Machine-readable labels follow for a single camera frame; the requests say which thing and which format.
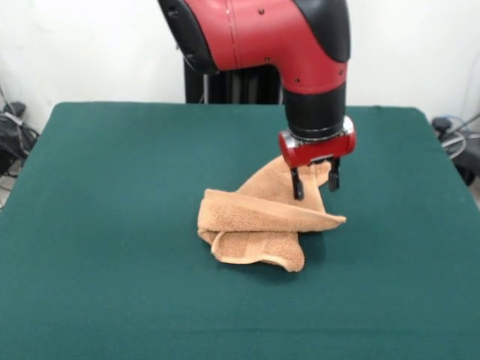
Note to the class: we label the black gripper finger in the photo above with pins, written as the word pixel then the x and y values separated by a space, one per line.
pixel 333 182
pixel 299 187

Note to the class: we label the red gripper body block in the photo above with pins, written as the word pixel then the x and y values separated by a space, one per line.
pixel 318 150

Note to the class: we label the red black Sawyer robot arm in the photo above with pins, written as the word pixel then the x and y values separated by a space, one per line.
pixel 270 33

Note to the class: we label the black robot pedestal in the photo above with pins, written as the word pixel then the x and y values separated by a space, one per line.
pixel 225 88

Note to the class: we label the dark green table cloth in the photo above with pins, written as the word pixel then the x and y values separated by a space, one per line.
pixel 112 281

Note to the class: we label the tan terry towel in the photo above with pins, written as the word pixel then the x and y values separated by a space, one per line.
pixel 247 213

